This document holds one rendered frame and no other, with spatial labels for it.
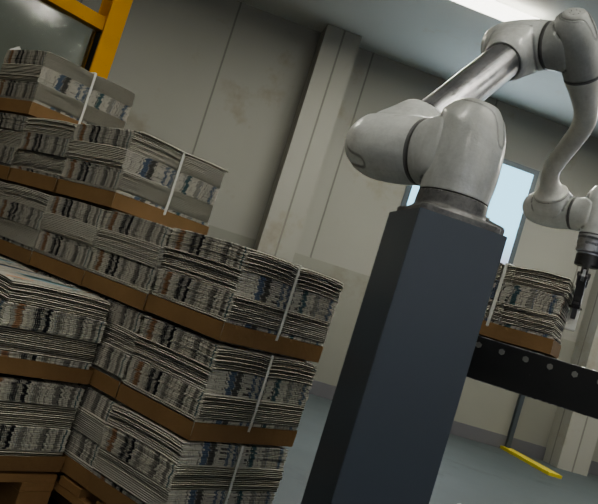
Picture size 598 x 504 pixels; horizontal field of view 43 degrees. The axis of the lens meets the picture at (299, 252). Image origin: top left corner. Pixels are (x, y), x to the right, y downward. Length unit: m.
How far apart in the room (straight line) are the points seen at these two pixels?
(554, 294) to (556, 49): 0.69
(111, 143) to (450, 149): 1.03
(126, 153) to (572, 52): 1.22
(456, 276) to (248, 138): 4.95
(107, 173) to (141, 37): 4.36
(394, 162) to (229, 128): 4.74
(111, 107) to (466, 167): 1.58
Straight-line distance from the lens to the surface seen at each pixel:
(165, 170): 2.27
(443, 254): 1.57
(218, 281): 1.78
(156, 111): 6.40
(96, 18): 3.47
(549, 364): 2.17
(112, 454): 1.96
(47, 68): 2.73
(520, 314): 2.31
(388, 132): 1.74
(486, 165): 1.64
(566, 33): 2.15
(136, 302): 1.97
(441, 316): 1.57
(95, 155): 2.29
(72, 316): 1.98
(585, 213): 2.44
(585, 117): 2.27
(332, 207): 6.49
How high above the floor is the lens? 0.76
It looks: 3 degrees up
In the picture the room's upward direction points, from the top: 17 degrees clockwise
